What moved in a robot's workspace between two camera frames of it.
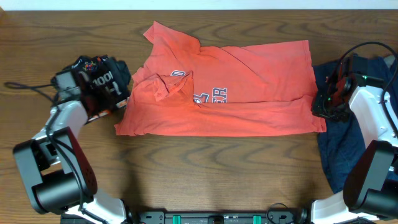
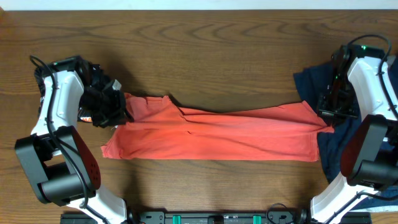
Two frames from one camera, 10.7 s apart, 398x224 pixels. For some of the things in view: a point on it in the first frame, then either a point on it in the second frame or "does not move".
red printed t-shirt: [180, 89] -> [158, 129]
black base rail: [300, 216] does not move
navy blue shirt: [343, 139] does not move
